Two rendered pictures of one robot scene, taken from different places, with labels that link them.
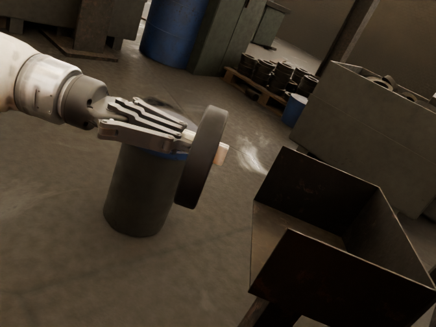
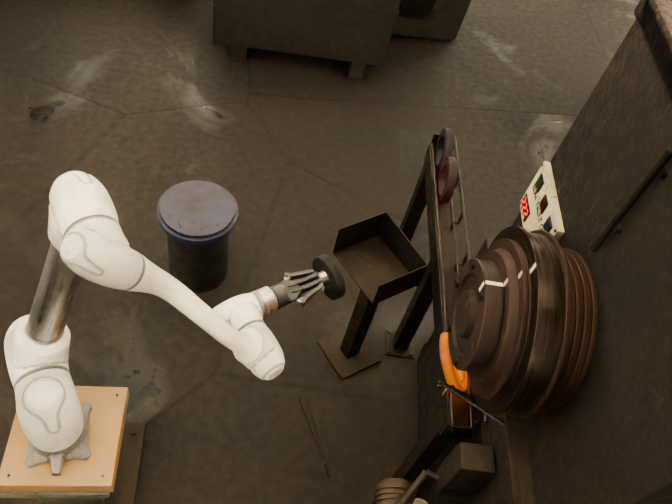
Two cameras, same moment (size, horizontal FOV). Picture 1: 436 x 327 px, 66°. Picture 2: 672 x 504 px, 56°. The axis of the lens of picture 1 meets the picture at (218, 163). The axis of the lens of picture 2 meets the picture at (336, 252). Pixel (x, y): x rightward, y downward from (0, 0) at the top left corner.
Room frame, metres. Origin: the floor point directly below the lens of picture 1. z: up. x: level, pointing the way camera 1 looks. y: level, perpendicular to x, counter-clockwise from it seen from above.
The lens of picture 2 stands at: (-0.48, 0.82, 2.39)
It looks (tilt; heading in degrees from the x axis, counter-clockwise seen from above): 52 degrees down; 319
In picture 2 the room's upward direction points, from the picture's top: 15 degrees clockwise
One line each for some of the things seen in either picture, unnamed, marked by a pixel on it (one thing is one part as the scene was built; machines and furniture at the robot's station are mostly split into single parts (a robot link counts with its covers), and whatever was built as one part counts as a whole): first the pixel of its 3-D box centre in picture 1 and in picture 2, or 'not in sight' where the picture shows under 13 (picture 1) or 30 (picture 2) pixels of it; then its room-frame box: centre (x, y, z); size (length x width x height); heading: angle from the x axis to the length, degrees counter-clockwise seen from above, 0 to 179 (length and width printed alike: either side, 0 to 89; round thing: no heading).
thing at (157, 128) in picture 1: (143, 128); (306, 287); (0.43, 0.12, 0.72); 0.11 x 0.01 x 0.04; 91
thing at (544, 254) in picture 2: not in sight; (510, 320); (-0.07, -0.15, 1.11); 0.47 x 0.06 x 0.47; 147
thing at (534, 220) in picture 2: not in sight; (539, 216); (0.16, -0.42, 1.15); 0.26 x 0.02 x 0.18; 147
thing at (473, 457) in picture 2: not in sight; (464, 471); (-0.27, -0.03, 0.68); 0.11 x 0.08 x 0.24; 57
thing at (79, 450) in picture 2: not in sight; (57, 437); (0.39, 0.94, 0.44); 0.22 x 0.18 x 0.06; 163
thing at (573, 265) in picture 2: not in sight; (541, 325); (-0.11, -0.22, 1.11); 0.47 x 0.10 x 0.47; 147
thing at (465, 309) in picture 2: not in sight; (472, 314); (-0.02, -0.06, 1.11); 0.28 x 0.06 x 0.28; 147
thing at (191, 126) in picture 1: (148, 173); (198, 240); (1.10, 0.23, 0.22); 0.32 x 0.32 x 0.43
